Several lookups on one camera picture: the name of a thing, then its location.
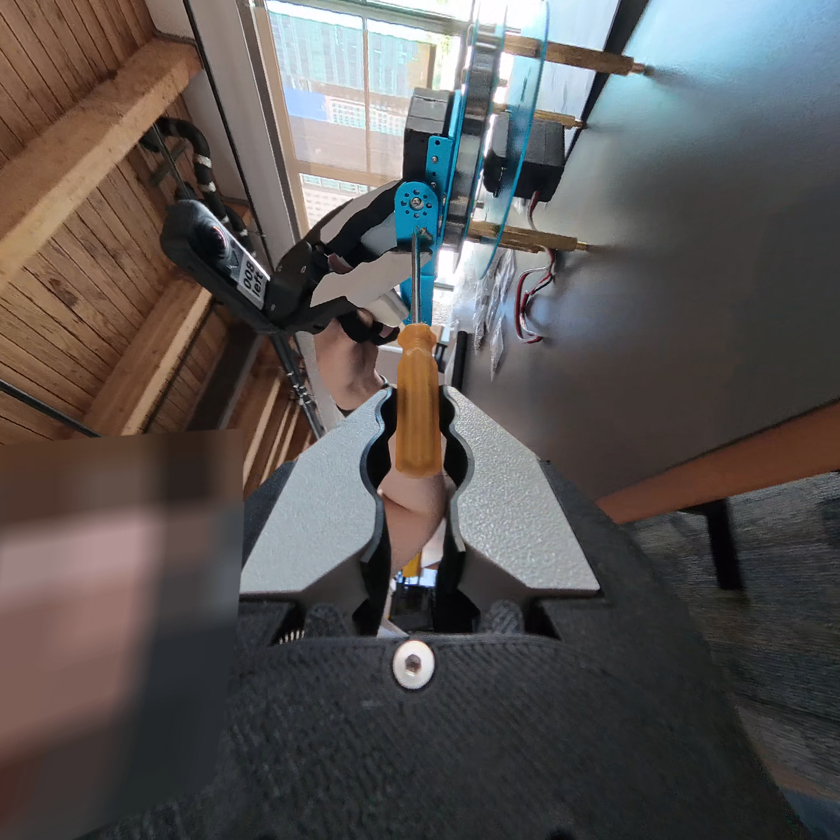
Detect orange handled screwdriver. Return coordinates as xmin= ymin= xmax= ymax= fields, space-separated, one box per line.
xmin=395 ymin=226 xmax=445 ymax=476

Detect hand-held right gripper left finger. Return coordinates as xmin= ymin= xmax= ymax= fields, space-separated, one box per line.
xmin=239 ymin=387 xmax=396 ymax=636

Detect black insulated pipe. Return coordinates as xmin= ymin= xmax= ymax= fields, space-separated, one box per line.
xmin=141 ymin=117 xmax=253 ymax=240

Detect red white servo wires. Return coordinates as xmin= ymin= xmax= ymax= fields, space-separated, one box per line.
xmin=516 ymin=248 xmax=564 ymax=347

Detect person's left forearm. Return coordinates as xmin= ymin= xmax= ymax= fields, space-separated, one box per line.
xmin=381 ymin=471 xmax=455 ymax=573

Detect blue toy robot arm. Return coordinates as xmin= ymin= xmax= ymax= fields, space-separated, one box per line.
xmin=392 ymin=0 xmax=648 ymax=329

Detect person's left hand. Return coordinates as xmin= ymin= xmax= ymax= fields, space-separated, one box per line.
xmin=315 ymin=320 xmax=395 ymax=416

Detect cluster of clear parts bags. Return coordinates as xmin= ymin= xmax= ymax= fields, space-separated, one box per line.
xmin=469 ymin=249 xmax=519 ymax=383

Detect window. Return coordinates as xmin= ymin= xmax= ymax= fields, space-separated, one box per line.
xmin=262 ymin=0 xmax=487 ymax=231

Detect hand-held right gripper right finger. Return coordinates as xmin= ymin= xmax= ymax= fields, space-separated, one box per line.
xmin=430 ymin=385 xmax=602 ymax=635

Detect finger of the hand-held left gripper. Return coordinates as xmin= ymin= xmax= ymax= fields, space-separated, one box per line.
xmin=308 ymin=248 xmax=411 ymax=328
xmin=298 ymin=180 xmax=401 ymax=273

